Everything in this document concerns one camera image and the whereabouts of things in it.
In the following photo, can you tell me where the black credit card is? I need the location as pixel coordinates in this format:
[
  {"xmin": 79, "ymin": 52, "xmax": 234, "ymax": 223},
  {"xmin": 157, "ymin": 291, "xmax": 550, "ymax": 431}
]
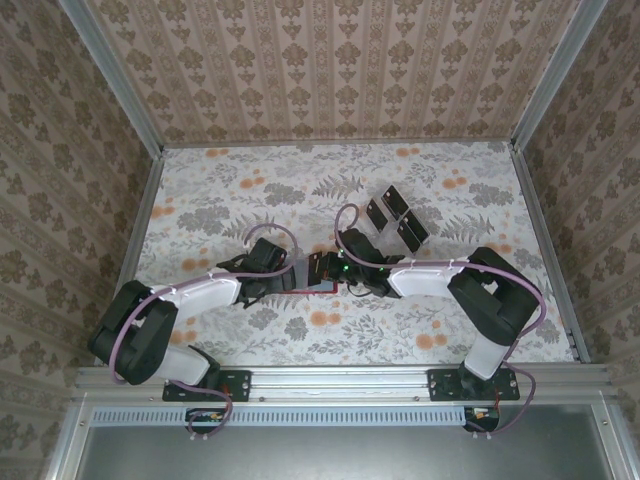
[
  {"xmin": 308, "ymin": 253, "xmax": 332, "ymax": 281},
  {"xmin": 380, "ymin": 184, "xmax": 407, "ymax": 214},
  {"xmin": 365, "ymin": 198, "xmax": 390, "ymax": 231},
  {"xmin": 402, "ymin": 208, "xmax": 432, "ymax": 241},
  {"xmin": 396, "ymin": 221, "xmax": 424, "ymax": 254}
]

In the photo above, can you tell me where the red leather card holder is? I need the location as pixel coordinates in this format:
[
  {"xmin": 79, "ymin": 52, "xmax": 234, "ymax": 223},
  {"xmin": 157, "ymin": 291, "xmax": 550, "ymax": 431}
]
[{"xmin": 291, "ymin": 258, "xmax": 339, "ymax": 297}]

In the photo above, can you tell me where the clear acrylic card stand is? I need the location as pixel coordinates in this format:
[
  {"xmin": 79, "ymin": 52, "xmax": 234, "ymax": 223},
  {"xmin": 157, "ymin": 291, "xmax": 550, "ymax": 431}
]
[{"xmin": 363, "ymin": 182, "xmax": 434, "ymax": 256}]

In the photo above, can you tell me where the floral table cover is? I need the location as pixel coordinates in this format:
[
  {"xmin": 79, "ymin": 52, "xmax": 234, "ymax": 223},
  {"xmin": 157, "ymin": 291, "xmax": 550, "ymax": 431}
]
[{"xmin": 107, "ymin": 140, "xmax": 584, "ymax": 369}]

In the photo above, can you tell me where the grey metal panel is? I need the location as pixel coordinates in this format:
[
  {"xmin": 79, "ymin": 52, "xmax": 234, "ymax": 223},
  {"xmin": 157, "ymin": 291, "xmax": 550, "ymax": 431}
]
[{"xmin": 47, "ymin": 402, "xmax": 619, "ymax": 480}]

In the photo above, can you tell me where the purple cable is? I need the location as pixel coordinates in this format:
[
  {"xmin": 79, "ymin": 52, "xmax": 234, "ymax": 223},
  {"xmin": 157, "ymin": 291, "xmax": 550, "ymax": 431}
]
[
  {"xmin": 110, "ymin": 224, "xmax": 301, "ymax": 444},
  {"xmin": 333, "ymin": 202, "xmax": 547, "ymax": 441}
]

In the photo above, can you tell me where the aluminium extrusion rail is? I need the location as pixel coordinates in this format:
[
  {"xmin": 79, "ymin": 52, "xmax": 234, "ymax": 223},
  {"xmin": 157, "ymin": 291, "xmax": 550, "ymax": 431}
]
[{"xmin": 72, "ymin": 363, "xmax": 619, "ymax": 405}]

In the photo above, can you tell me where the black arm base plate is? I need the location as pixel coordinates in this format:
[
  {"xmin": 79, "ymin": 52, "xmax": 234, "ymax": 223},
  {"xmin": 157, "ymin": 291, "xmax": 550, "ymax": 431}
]
[
  {"xmin": 427, "ymin": 368, "xmax": 521, "ymax": 403},
  {"xmin": 162, "ymin": 368, "xmax": 252, "ymax": 404}
]

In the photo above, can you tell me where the aluminium side rail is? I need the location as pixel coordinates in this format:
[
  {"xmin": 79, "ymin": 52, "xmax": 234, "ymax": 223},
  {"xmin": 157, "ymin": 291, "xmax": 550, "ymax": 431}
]
[
  {"xmin": 509, "ymin": 142, "xmax": 592, "ymax": 365},
  {"xmin": 97, "ymin": 147, "xmax": 166, "ymax": 369}
]

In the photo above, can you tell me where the white slotted cable duct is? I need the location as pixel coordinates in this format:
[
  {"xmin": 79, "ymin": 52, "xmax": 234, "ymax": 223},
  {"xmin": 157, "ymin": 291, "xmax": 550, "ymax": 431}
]
[{"xmin": 91, "ymin": 405, "xmax": 471, "ymax": 428}]

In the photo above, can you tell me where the aluminium corner post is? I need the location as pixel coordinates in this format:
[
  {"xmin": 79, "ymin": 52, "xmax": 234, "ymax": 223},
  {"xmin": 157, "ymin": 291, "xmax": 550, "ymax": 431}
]
[
  {"xmin": 509, "ymin": 0, "xmax": 611, "ymax": 154},
  {"xmin": 57, "ymin": 0, "xmax": 166, "ymax": 160}
]

